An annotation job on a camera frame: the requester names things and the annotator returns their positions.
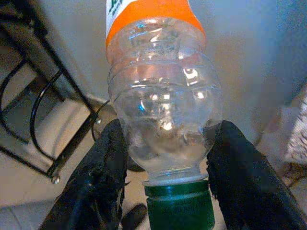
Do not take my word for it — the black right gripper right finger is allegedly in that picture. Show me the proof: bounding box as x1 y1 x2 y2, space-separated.
202 119 307 230

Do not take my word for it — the clear bottle orange label green cap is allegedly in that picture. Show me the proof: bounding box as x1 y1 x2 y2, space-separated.
105 0 223 230

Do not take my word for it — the grey textured fabric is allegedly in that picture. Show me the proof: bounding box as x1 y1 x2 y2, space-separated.
286 91 307 171

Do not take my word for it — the black metal wire rack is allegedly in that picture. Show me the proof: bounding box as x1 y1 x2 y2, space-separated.
0 0 111 185

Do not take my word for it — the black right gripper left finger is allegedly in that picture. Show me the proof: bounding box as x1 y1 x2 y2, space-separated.
39 118 130 230

